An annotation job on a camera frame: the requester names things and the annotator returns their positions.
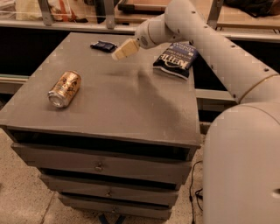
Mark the dark blue rxbar wrapper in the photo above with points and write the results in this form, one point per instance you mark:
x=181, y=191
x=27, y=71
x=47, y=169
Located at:
x=104, y=46

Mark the middle drawer front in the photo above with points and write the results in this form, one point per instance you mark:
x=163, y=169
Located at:
x=109, y=190

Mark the drawer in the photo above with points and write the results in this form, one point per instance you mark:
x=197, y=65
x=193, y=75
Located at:
x=103, y=163
x=114, y=207
x=109, y=190

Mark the orange soda can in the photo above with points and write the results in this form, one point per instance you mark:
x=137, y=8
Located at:
x=65, y=89

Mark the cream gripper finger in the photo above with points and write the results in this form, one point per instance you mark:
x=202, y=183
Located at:
x=127, y=48

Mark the wooden background table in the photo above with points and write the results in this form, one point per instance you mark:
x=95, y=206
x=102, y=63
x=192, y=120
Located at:
x=215, y=12

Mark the grey drawer cabinet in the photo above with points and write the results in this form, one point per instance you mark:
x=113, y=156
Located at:
x=126, y=107

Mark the bottom drawer front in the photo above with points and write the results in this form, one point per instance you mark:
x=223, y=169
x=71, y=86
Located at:
x=114, y=207

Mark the grey metal railing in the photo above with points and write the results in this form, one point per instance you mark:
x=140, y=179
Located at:
x=26, y=14

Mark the blue Kettle chips bag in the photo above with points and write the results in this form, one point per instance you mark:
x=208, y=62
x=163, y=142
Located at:
x=177, y=59

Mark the top drawer front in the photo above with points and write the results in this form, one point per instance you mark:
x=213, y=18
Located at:
x=103, y=163

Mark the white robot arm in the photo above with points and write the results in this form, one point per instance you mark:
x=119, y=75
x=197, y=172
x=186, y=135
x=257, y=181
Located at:
x=241, y=159

